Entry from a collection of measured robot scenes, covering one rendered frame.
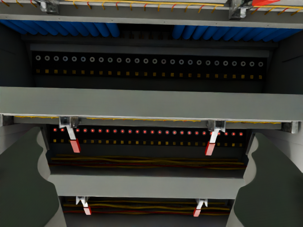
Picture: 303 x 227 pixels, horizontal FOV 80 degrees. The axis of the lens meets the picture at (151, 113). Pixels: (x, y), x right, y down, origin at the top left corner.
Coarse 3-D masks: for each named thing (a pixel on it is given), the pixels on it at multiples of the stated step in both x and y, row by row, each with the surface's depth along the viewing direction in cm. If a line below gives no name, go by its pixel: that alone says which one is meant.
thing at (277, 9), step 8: (0, 0) 27; (8, 0) 27; (24, 0) 27; (32, 0) 27; (64, 0) 27; (136, 0) 27; (192, 8) 28; (208, 8) 28; (216, 8) 27; (224, 8) 27; (256, 8) 27; (264, 8) 27; (280, 8) 27
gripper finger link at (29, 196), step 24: (24, 144) 9; (0, 168) 8; (24, 168) 8; (48, 168) 9; (0, 192) 7; (24, 192) 7; (48, 192) 7; (0, 216) 6; (24, 216) 6; (48, 216) 6
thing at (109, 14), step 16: (16, 0) 26; (80, 0) 26; (96, 0) 26; (112, 0) 26; (128, 0) 26; (0, 16) 28; (16, 16) 28; (32, 16) 28; (48, 16) 28; (64, 16) 28; (80, 16) 28; (96, 16) 28; (112, 16) 28; (128, 16) 28; (144, 16) 28; (160, 16) 28; (176, 16) 28; (192, 16) 28; (208, 16) 28; (224, 16) 28; (256, 16) 28; (272, 16) 28; (288, 16) 28
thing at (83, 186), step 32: (64, 160) 52; (96, 160) 52; (128, 160) 51; (160, 160) 51; (192, 160) 56; (224, 160) 54; (64, 192) 38; (96, 192) 38; (128, 192) 38; (160, 192) 39; (192, 192) 39; (224, 192) 39
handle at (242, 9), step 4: (252, 0) 21; (256, 0) 20; (260, 0) 20; (264, 0) 19; (268, 0) 18; (272, 0) 18; (276, 0) 18; (244, 4) 23; (248, 4) 22; (252, 4) 21; (256, 4) 20; (260, 4) 20; (264, 4) 20; (240, 8) 24; (244, 8) 24; (240, 12) 24; (244, 12) 24; (240, 16) 25; (244, 16) 25
